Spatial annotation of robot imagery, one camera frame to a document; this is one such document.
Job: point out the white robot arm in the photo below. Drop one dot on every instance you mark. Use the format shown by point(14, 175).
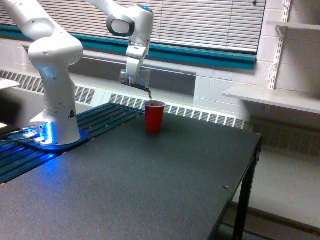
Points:
point(53, 50)

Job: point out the white lower wall shelf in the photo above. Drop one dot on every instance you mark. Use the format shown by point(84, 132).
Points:
point(273, 97)

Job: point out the teal window sill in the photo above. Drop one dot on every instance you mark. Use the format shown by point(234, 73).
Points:
point(173, 53)

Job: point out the red plastic cup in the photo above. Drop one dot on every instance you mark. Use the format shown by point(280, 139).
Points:
point(154, 111)

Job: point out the white upper wall shelf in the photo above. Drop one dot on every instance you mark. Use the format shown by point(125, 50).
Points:
point(291, 25)

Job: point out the white baseboard radiator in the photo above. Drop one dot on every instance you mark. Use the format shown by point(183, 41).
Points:
point(94, 97)

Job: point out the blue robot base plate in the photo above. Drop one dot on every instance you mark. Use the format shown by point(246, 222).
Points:
point(37, 141)

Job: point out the brown nuts and snacks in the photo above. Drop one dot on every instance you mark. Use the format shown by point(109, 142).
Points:
point(125, 81)

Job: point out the white board at left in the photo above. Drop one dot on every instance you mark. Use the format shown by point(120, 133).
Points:
point(6, 84)

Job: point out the white wall shelf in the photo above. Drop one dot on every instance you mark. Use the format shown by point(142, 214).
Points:
point(273, 97)
point(291, 25)

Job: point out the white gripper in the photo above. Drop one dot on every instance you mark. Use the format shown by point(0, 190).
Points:
point(136, 54)

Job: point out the blue slotted aluminium rail bed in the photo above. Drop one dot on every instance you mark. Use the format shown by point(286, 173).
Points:
point(17, 158)

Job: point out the white shelf bracket rail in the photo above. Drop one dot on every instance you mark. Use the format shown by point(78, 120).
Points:
point(281, 30)

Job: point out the white window blinds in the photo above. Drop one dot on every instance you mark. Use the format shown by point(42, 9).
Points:
point(226, 25)

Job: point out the black table leg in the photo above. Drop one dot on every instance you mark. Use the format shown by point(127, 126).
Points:
point(245, 193)

